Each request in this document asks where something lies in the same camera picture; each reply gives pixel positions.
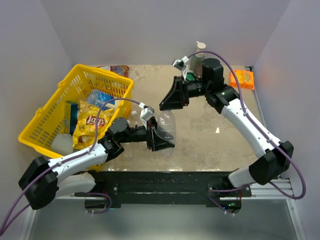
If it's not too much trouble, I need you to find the blue white plastic package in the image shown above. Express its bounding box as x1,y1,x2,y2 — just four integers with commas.
85,89,121,111

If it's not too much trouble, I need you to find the green plastic bag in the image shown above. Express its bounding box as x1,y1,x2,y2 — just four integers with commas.
185,71,197,82

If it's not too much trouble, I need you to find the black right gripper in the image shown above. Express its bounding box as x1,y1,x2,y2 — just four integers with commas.
160,75,212,110

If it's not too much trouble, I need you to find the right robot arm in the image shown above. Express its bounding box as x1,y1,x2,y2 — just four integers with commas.
159,57,294,197

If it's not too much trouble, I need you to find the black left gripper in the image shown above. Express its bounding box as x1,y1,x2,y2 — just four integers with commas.
119,116,175,152

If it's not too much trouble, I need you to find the yellow plastic shopping basket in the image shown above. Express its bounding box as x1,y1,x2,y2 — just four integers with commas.
18,64,134,158

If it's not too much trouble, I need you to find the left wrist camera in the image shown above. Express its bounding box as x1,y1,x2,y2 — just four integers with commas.
140,106,155,129

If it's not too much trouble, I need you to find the yellow Lays chips bag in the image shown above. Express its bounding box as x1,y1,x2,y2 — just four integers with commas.
72,100,114,150

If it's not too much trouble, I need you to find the orange candy box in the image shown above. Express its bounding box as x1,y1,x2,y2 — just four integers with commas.
229,69,255,90

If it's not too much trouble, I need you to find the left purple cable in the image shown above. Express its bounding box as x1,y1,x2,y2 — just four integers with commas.
0,97,146,232

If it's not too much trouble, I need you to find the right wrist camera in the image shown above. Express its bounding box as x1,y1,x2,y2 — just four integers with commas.
172,56,189,79

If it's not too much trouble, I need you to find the clear plastic bottle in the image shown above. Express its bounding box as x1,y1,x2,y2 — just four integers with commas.
157,110,177,144

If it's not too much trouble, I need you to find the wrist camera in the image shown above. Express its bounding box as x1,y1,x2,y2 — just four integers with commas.
140,106,155,129
172,56,189,79

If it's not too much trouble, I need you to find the green soap pump bottle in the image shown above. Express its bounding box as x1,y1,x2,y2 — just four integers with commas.
189,40,207,76

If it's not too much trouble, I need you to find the red snack bag behind basket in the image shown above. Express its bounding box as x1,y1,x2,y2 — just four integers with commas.
98,65,130,78

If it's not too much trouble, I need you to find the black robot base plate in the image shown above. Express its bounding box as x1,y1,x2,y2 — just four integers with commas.
74,170,252,209

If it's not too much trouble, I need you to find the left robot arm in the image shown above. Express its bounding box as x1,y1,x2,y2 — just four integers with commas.
18,117,175,210

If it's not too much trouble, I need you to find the aluminium frame rail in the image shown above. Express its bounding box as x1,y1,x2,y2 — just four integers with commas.
249,174,308,240

